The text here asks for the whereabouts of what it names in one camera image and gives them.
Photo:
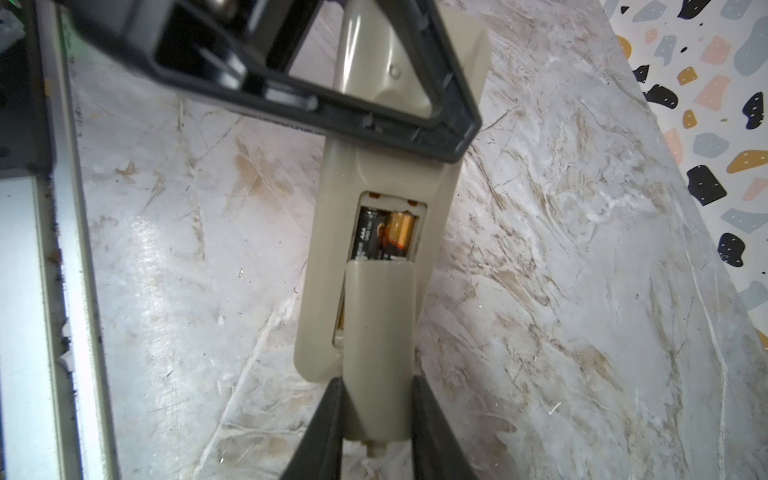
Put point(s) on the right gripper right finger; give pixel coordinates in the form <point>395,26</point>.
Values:
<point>436,453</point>

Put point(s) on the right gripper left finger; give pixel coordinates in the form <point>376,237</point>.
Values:
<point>319,453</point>

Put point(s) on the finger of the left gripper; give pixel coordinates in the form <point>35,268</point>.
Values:
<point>238,54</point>

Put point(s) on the remote battery cover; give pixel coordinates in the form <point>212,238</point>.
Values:
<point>378,352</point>

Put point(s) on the black gold AAA battery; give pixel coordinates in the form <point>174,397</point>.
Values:
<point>368,234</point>

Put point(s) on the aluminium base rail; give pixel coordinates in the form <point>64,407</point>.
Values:
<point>55,411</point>

